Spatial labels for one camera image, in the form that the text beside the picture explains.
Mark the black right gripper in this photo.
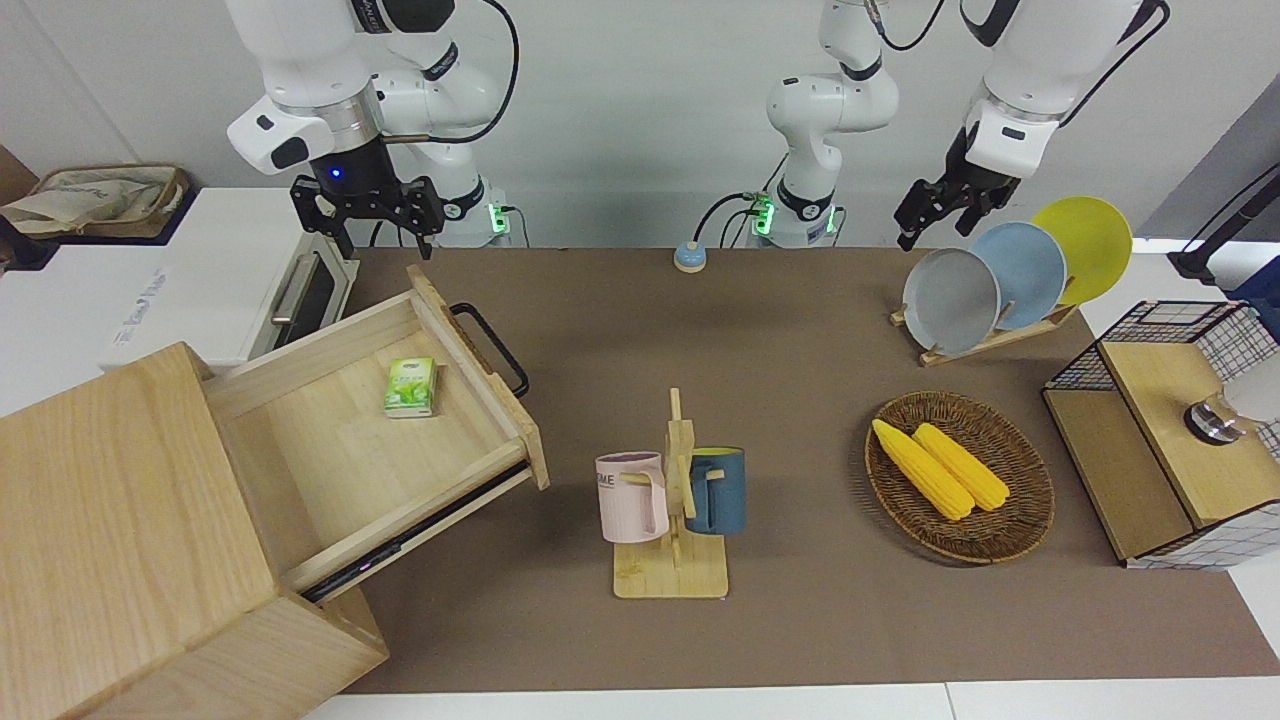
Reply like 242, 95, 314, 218
290, 136, 446, 259

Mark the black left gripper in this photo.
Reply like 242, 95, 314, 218
895, 125, 1021, 252

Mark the wooden drawer with black handle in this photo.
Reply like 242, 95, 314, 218
203, 263, 551, 604

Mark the grey plate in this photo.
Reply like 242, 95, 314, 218
902, 247, 1001, 356

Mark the light blue plate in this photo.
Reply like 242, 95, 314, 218
968, 221, 1068, 331

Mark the wooden plate rack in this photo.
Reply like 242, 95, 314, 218
890, 300, 1079, 368

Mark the yellow plate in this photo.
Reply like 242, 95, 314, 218
1030, 196, 1134, 306

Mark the white toaster oven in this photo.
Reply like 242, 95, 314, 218
100, 188, 361, 369

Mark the green tissue pack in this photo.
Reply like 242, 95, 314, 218
384, 357, 439, 419

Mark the brown table mat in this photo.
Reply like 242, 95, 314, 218
340, 247, 1280, 696

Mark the yellow corn cob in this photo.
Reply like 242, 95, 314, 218
872, 418, 976, 522
912, 422, 1011, 512

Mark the black tripod stand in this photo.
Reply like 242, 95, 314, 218
1168, 165, 1280, 283

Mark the beige cloth bag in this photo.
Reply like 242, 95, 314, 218
0, 163, 191, 241

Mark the brown wicker basket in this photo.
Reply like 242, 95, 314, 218
865, 391, 1056, 564

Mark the dark blue mug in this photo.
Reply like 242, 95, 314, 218
685, 447, 747, 536

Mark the pink mug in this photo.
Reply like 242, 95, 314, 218
595, 452, 671, 544

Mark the light wooden cabinet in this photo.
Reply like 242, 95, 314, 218
0, 342, 391, 720

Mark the wooden mug tree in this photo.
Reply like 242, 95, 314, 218
612, 388, 731, 601

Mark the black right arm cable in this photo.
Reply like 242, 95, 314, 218
395, 0, 522, 144

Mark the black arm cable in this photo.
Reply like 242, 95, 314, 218
868, 0, 1171, 129
395, 0, 522, 144

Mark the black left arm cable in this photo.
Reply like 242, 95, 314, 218
868, 0, 1171, 129

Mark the black base power cable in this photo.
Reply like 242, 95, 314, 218
694, 190, 773, 247

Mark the black wire shelf with wood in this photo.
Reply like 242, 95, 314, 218
1042, 300, 1280, 571

